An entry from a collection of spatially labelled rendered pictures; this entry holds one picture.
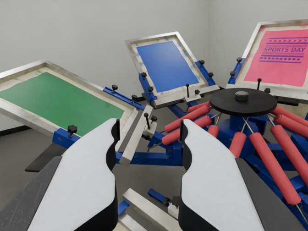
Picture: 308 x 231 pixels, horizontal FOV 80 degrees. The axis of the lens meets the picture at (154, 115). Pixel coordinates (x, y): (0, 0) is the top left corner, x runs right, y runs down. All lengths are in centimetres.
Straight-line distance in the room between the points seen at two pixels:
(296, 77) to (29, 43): 384
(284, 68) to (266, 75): 14
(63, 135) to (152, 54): 125
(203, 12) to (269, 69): 309
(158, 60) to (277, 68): 102
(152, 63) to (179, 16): 269
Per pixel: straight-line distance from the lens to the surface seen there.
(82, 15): 397
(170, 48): 202
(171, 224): 82
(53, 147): 162
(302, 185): 103
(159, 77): 171
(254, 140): 93
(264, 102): 102
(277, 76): 180
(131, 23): 407
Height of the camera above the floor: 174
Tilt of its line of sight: 28 degrees down
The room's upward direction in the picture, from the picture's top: 8 degrees counter-clockwise
